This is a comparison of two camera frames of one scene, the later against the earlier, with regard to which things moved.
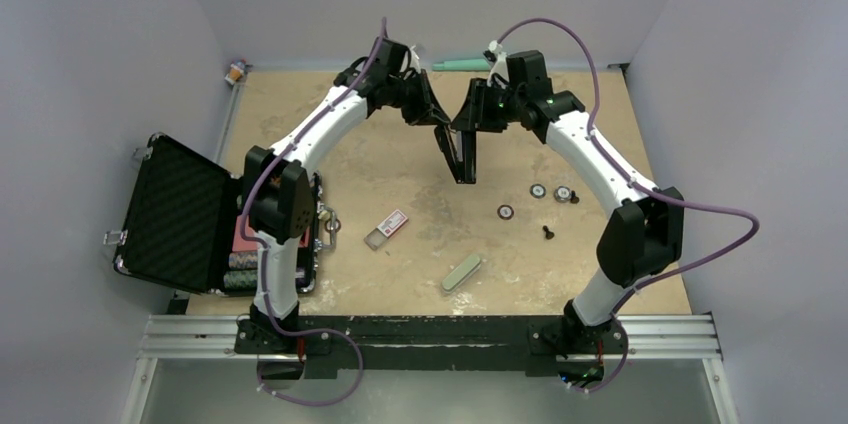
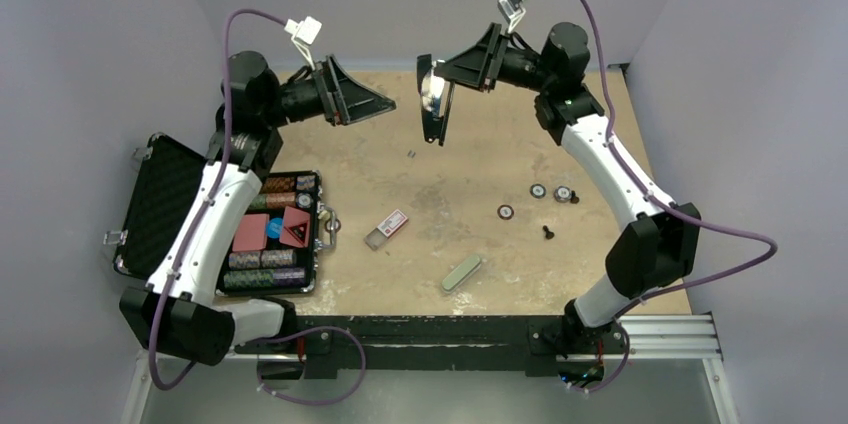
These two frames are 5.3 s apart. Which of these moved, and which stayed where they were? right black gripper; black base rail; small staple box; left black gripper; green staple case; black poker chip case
Moved: right black gripper; left black gripper
Stayed: green staple case; small staple box; black base rail; black poker chip case
